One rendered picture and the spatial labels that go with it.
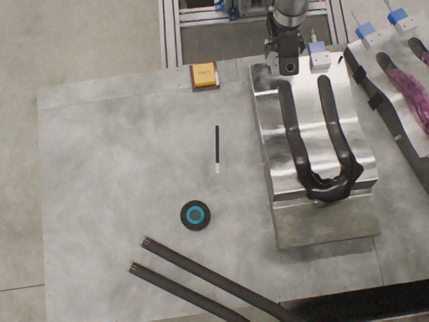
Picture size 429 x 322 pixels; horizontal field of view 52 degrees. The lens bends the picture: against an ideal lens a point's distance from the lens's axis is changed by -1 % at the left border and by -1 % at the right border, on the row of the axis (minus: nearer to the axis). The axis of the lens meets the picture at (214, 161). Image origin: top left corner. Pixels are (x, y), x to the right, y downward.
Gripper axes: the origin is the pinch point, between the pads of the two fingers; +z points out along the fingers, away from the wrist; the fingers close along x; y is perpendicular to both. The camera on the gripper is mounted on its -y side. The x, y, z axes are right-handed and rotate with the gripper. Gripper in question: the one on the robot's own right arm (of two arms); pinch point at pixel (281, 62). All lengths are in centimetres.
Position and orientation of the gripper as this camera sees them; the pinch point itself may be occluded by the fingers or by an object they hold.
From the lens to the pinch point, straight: 124.1
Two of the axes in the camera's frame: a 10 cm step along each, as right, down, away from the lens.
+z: 0.3, 2.6, 9.7
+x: -9.9, 1.4, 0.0
